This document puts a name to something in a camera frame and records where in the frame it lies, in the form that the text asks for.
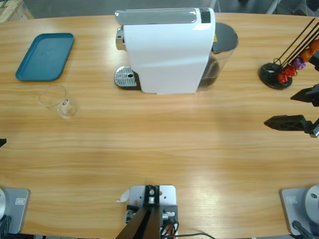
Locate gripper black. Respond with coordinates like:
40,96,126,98
264,84,319,139

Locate clear drinking glass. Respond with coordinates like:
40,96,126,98
37,84,80,120

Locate silver grey machine lever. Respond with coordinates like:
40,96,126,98
114,7,200,25

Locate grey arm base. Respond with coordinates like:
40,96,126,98
0,188,31,235
279,184,319,236

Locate purple coffee capsule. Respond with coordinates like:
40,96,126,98
292,56,307,70

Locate white capsule coffee machine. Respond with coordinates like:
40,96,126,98
114,7,216,96

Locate black capsule holder with rods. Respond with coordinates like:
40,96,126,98
258,17,319,90

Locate teal plastic tray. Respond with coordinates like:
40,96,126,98
14,32,75,82

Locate dark bin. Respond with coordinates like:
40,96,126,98
305,0,319,13

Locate wooden crate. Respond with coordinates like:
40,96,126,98
0,0,34,23

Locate white paper tab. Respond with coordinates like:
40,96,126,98
115,188,131,204

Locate metal grate drip tray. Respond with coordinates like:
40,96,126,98
114,66,142,91

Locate black electronics module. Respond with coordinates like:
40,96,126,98
125,204,179,237

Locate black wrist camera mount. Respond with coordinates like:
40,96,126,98
310,52,319,72

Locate black base cable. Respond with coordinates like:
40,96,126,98
0,215,12,236
291,220,316,239

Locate white metal frame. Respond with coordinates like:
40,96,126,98
265,0,284,15

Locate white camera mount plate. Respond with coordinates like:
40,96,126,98
129,184,178,207

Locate black table edge cable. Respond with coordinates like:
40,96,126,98
174,232,215,239

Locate dark camera post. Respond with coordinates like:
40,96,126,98
116,184,161,239

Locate orange wire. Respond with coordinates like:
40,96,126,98
161,224,175,235

